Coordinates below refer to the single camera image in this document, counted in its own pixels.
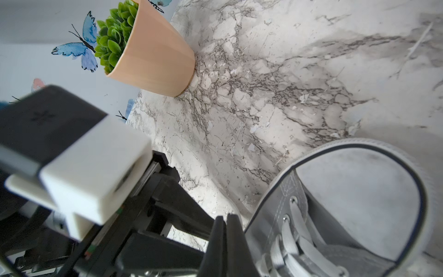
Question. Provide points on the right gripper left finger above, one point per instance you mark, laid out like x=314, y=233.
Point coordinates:
x=214, y=263

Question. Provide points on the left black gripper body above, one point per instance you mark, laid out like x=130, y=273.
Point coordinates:
x=133, y=243

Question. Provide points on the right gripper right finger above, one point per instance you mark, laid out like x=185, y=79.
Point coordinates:
x=239, y=260

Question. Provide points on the grey canvas sneaker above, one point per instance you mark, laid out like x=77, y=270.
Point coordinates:
x=372, y=207

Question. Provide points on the white shoelace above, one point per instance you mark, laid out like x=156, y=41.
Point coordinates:
x=293, y=242

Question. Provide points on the green plant in terracotta pot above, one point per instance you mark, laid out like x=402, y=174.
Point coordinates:
x=138, y=46

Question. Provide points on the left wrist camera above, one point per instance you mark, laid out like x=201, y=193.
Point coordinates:
x=70, y=157

